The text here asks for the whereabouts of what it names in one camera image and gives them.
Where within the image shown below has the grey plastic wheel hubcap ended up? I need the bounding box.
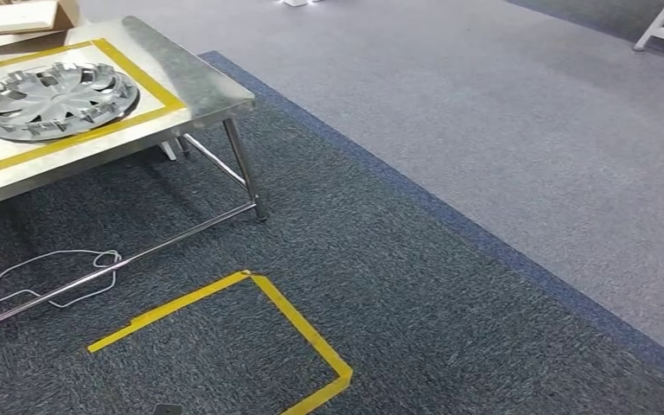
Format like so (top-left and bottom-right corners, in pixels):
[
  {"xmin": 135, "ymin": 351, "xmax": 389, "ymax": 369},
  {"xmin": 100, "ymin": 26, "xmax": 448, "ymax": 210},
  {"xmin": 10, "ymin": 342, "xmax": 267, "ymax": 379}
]
[{"xmin": 0, "ymin": 61, "xmax": 140, "ymax": 144}]

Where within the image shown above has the steel workbench table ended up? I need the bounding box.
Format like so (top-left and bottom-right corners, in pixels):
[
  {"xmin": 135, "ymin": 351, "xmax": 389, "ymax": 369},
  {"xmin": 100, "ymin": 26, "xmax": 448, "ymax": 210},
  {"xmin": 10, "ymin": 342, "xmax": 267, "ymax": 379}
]
[{"xmin": 0, "ymin": 15, "xmax": 269, "ymax": 354}]

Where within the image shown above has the yellow tape marking on workbench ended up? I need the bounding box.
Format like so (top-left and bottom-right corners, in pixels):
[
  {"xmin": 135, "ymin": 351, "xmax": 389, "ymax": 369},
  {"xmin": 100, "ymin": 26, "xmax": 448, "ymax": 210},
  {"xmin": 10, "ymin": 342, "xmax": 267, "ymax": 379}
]
[{"xmin": 0, "ymin": 38, "xmax": 187, "ymax": 182}]

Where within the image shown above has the yellow floor tape strip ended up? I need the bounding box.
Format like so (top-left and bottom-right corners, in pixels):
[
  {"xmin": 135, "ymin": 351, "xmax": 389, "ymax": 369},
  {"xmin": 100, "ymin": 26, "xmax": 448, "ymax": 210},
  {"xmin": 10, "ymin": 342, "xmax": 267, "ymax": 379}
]
[{"xmin": 86, "ymin": 270, "xmax": 354, "ymax": 415}]

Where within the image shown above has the open cardboard box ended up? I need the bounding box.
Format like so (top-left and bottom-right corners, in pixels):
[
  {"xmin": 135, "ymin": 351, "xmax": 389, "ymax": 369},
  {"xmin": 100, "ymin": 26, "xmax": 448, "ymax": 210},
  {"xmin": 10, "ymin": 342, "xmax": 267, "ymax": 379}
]
[{"xmin": 0, "ymin": 0, "xmax": 81, "ymax": 36}]

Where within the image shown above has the white looped cable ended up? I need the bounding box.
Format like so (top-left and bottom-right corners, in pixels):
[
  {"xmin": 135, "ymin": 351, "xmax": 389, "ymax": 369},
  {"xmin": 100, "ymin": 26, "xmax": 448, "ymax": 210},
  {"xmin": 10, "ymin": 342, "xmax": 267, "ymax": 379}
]
[{"xmin": 0, "ymin": 249, "xmax": 123, "ymax": 320}]

